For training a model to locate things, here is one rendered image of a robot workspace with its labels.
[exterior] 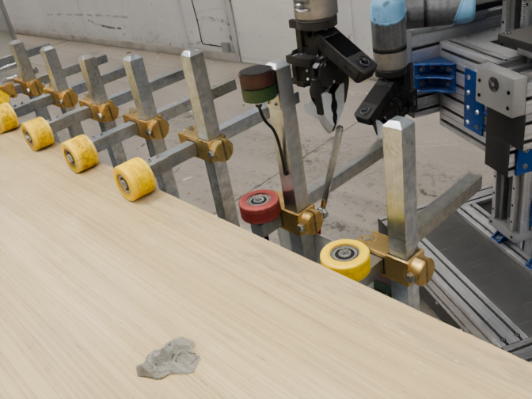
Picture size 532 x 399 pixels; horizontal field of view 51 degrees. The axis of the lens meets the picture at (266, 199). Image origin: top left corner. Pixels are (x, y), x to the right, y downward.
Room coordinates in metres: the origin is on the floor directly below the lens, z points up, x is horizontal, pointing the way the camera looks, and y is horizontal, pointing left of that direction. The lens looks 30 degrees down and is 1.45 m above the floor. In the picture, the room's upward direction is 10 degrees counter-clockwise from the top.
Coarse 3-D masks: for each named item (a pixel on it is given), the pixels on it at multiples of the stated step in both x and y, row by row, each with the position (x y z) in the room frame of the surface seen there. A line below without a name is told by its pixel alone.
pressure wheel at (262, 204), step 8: (256, 192) 0.98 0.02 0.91; (264, 192) 0.98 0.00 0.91; (272, 192) 0.97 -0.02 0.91; (240, 200) 0.96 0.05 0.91; (248, 200) 0.96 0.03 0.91; (256, 200) 0.95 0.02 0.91; (264, 200) 0.95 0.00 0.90; (272, 200) 0.94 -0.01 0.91; (240, 208) 0.94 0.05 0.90; (248, 208) 0.93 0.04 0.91; (256, 208) 0.92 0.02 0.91; (264, 208) 0.92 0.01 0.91; (272, 208) 0.92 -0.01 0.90; (280, 208) 0.95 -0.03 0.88; (248, 216) 0.93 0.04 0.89; (256, 216) 0.92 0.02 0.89; (264, 216) 0.92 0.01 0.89; (272, 216) 0.92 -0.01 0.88; (256, 224) 0.92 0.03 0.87
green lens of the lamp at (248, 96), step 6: (246, 90) 0.92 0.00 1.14; (258, 90) 0.90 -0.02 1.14; (264, 90) 0.91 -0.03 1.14; (270, 90) 0.91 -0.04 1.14; (276, 90) 0.93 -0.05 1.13; (246, 96) 0.91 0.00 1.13; (252, 96) 0.91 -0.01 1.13; (258, 96) 0.90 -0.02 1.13; (264, 96) 0.90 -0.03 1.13; (270, 96) 0.91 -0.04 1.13; (276, 96) 0.92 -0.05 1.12; (246, 102) 0.92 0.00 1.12; (252, 102) 0.91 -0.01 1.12; (258, 102) 0.90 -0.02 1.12
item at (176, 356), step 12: (168, 348) 0.58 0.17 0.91; (180, 348) 0.58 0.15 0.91; (156, 360) 0.57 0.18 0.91; (168, 360) 0.57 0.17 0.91; (180, 360) 0.56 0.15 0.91; (192, 360) 0.56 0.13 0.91; (144, 372) 0.55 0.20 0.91; (156, 372) 0.54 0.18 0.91; (168, 372) 0.55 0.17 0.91; (180, 372) 0.54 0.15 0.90
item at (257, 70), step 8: (240, 72) 0.94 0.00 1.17; (248, 72) 0.93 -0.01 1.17; (256, 72) 0.92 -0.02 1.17; (264, 72) 0.91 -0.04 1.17; (264, 88) 0.91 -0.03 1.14; (256, 104) 0.93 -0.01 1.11; (272, 104) 0.95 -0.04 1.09; (280, 104) 0.94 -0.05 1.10; (264, 120) 0.93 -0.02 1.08; (272, 128) 0.94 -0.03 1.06; (280, 144) 0.95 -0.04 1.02; (280, 152) 0.94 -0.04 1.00
